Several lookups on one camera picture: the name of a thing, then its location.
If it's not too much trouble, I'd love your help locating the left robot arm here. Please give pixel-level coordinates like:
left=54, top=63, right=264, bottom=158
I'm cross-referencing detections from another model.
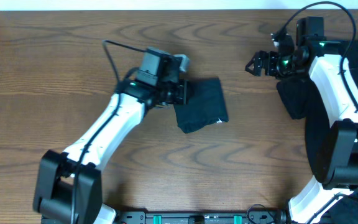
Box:
left=33, top=78, right=191, bottom=223

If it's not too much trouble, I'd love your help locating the dark teal t-shirt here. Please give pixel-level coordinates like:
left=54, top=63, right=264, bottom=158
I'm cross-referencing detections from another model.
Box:
left=174, top=77, right=229, bottom=134

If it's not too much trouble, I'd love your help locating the dark clothes pile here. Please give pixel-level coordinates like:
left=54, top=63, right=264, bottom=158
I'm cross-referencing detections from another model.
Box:
left=277, top=40, right=358, bottom=223

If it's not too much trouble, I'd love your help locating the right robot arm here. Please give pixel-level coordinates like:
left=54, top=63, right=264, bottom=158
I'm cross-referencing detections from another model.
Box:
left=245, top=40, right=358, bottom=223

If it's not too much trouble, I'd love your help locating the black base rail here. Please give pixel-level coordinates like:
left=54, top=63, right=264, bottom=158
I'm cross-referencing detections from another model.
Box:
left=40, top=210, right=291, bottom=224

